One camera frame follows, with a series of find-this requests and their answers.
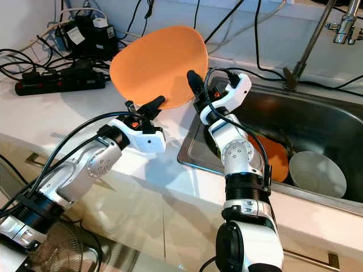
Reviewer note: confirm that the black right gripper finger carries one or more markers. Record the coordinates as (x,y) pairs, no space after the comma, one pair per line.
(197,85)

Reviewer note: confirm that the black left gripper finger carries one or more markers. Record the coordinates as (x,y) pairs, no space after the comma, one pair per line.
(132,107)
(150,107)

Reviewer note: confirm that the orange plate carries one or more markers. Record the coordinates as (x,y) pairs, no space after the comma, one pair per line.
(159,65)

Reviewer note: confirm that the orange bowl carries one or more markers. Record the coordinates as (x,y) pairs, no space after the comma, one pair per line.
(275,158)

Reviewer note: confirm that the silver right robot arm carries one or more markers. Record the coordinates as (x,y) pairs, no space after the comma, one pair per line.
(238,153)

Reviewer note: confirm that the beige kitchen cabinet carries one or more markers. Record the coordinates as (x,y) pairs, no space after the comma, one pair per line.
(181,221)

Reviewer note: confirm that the black power adapter box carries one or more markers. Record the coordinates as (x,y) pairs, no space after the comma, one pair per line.
(91,42)

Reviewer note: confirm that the black power strip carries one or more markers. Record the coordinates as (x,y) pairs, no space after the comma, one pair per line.
(57,85)

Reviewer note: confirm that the stainless steel sink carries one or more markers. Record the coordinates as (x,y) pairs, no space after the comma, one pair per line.
(317,119)

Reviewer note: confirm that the dark metal pole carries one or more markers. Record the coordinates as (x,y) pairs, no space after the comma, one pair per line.
(313,37)

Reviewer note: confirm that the white bowl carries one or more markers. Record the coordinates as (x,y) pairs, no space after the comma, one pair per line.
(317,173)

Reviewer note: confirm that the chrome faucet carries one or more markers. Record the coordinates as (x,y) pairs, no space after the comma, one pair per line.
(343,31)

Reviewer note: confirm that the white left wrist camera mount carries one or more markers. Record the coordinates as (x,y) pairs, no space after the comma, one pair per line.
(147,139)

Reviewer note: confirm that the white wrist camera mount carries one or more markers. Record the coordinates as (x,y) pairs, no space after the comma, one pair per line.
(241,90)
(147,139)

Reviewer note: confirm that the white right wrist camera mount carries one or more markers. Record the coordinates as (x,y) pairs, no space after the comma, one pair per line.
(241,90)

